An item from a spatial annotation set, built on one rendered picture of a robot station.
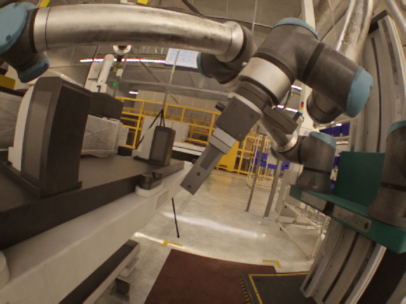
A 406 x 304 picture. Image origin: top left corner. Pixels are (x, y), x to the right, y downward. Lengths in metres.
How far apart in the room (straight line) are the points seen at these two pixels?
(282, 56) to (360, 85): 0.14
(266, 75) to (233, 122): 0.10
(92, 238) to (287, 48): 0.39
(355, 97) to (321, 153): 0.57
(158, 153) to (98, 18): 0.47
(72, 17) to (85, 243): 0.34
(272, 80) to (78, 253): 0.35
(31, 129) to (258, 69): 0.33
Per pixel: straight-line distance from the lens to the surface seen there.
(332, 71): 0.32
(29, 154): 0.26
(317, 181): 0.86
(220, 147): 0.23
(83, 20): 0.36
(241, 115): 0.26
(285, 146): 0.90
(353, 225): 0.63
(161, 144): 0.64
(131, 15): 0.37
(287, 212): 3.79
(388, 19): 1.08
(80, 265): 0.25
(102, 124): 0.56
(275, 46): 0.33
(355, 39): 0.58
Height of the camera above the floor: 0.97
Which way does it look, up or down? 1 degrees down
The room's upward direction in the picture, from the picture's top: 12 degrees clockwise
